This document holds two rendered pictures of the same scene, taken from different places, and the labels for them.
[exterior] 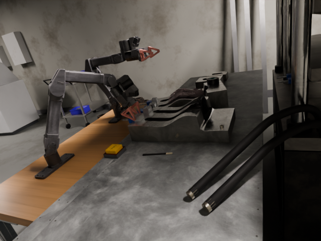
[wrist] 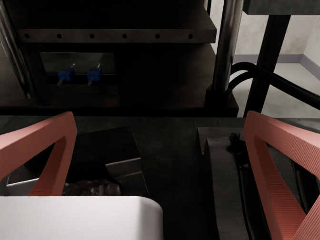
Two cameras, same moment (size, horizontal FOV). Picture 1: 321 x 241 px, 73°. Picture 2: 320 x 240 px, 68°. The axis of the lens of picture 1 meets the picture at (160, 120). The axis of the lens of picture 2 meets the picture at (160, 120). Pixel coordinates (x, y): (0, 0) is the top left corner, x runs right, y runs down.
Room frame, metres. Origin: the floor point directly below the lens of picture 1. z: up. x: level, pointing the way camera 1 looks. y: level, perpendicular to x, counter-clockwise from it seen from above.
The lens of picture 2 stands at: (1.37, 0.03, 1.28)
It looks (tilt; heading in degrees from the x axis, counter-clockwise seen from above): 37 degrees down; 243
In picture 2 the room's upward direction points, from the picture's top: straight up
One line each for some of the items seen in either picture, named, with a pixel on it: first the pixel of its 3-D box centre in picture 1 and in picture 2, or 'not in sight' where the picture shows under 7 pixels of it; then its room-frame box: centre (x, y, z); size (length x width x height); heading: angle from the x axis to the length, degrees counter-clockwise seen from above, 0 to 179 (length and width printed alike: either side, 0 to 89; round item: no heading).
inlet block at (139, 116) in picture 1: (132, 119); not in sight; (1.13, 0.15, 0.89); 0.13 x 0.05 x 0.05; 62
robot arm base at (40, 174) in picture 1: (53, 158); not in sight; (0.96, 0.55, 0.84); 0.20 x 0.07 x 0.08; 153
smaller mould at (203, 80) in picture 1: (209, 82); not in sight; (1.76, -0.47, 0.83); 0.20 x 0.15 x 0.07; 62
